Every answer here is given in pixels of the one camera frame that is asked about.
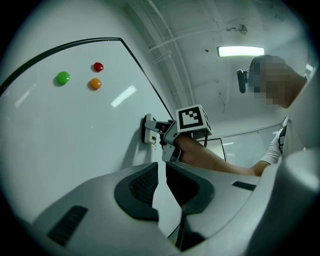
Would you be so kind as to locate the person's white shirt torso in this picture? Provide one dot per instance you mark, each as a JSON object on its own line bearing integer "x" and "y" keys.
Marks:
{"x": 273, "y": 150}

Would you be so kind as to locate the round ceiling fixture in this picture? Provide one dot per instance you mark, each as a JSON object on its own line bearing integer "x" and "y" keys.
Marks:
{"x": 242, "y": 29}

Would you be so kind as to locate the orange round magnet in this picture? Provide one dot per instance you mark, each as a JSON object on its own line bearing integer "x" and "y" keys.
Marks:
{"x": 95, "y": 83}

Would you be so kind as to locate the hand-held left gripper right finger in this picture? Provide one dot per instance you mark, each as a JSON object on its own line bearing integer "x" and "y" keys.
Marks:
{"x": 190, "y": 192}

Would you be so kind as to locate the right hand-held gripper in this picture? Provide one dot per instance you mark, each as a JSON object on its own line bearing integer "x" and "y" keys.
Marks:
{"x": 190, "y": 120}

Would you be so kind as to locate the white ceiling pipes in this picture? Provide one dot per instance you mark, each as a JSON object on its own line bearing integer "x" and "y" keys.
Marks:
{"x": 178, "y": 57}

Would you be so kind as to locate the person's right forearm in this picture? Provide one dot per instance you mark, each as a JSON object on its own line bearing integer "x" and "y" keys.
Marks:
{"x": 212, "y": 162}

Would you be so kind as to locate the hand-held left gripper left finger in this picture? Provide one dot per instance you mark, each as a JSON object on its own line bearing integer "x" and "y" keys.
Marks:
{"x": 135, "y": 195}

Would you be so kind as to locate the person's head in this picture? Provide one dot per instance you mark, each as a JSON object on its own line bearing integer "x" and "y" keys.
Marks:
{"x": 277, "y": 80}

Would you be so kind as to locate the white whiteboard black frame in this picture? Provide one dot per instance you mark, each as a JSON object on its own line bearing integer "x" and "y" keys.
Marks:
{"x": 75, "y": 120}

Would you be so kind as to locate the green round magnet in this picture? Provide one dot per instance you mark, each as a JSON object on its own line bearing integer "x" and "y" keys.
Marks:
{"x": 62, "y": 77}

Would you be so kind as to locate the white eraser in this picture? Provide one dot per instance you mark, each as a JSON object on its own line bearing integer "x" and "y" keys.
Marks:
{"x": 151, "y": 137}

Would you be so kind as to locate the red round magnet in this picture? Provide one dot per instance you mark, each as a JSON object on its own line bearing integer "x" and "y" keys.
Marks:
{"x": 98, "y": 66}

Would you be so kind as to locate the rectangular ceiling light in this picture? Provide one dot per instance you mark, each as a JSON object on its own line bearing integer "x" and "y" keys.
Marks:
{"x": 240, "y": 51}

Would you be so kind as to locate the black head-worn camera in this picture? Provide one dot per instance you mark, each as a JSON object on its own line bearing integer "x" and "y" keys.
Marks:
{"x": 242, "y": 81}

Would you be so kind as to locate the glass partition wall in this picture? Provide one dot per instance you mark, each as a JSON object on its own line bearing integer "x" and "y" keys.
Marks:
{"x": 242, "y": 150}

